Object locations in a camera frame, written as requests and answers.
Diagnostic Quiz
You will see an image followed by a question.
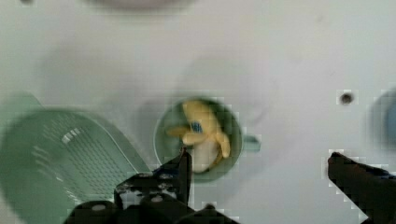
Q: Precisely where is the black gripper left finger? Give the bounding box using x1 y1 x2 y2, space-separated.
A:
64 147 240 224

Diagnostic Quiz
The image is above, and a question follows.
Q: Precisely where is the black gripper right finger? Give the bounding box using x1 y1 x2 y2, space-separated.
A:
327 152 396 224

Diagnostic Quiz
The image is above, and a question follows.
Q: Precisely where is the yellow plush banana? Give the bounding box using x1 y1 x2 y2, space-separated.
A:
166 100 231 173

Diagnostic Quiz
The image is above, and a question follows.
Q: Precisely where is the green mug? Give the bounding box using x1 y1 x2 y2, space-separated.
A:
153 97 262 183

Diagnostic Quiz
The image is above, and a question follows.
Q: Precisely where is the blue bowl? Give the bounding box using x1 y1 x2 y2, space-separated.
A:
369 89 396 152

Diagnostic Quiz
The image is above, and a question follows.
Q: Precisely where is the green perforated colander basket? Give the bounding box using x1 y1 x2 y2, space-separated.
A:
1 93 149 224

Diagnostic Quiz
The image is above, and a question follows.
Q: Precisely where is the grey round plate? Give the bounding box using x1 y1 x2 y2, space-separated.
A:
84 0 196 9

